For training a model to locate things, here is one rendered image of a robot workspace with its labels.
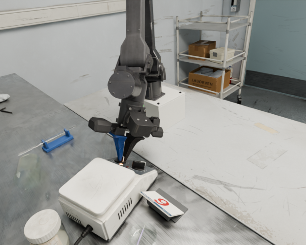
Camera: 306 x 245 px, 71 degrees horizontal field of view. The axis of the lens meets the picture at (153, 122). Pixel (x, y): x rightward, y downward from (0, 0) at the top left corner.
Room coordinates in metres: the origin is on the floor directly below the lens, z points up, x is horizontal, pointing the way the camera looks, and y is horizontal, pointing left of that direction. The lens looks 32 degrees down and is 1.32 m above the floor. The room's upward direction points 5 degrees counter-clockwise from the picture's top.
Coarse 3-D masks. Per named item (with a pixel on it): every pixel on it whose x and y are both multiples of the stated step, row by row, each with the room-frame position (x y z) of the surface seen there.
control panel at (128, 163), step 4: (108, 160) 0.42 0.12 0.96; (112, 160) 0.43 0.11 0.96; (128, 160) 0.44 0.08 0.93; (124, 164) 0.41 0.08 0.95; (128, 164) 0.41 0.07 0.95; (128, 168) 0.39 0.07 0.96; (132, 168) 0.39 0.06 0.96; (144, 168) 0.40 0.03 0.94; (148, 168) 0.41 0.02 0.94; (152, 168) 0.41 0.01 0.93; (136, 172) 0.37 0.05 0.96; (140, 172) 0.37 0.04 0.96; (144, 172) 0.38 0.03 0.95
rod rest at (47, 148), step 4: (64, 128) 0.64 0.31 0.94; (68, 132) 0.62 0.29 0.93; (64, 136) 0.63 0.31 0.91; (68, 136) 0.62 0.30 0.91; (72, 136) 0.63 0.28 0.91; (56, 140) 0.61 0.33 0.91; (60, 140) 0.60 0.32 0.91; (64, 140) 0.60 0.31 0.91; (68, 140) 0.61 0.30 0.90; (44, 144) 0.57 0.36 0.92; (48, 144) 0.59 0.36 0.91; (52, 144) 0.59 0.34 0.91; (56, 144) 0.58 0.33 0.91; (60, 144) 0.59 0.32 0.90; (44, 148) 0.57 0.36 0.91; (48, 148) 0.56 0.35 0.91; (52, 148) 0.57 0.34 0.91
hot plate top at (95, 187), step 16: (96, 160) 0.39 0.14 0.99; (80, 176) 0.34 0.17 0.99; (96, 176) 0.34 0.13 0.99; (112, 176) 0.34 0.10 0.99; (128, 176) 0.33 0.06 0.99; (64, 192) 0.30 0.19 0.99; (80, 192) 0.30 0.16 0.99; (96, 192) 0.30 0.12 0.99; (112, 192) 0.29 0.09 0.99; (96, 208) 0.26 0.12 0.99
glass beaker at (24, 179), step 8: (24, 160) 0.45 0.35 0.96; (32, 160) 0.45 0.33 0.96; (40, 160) 0.48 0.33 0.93; (16, 168) 0.44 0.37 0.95; (24, 168) 0.42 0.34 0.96; (32, 168) 0.42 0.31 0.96; (40, 168) 0.45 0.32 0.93; (16, 176) 0.42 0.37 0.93; (24, 176) 0.44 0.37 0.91; (32, 176) 0.45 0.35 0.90; (40, 176) 0.42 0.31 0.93; (16, 184) 0.40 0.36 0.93; (24, 184) 0.42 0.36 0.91; (32, 184) 0.42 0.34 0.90
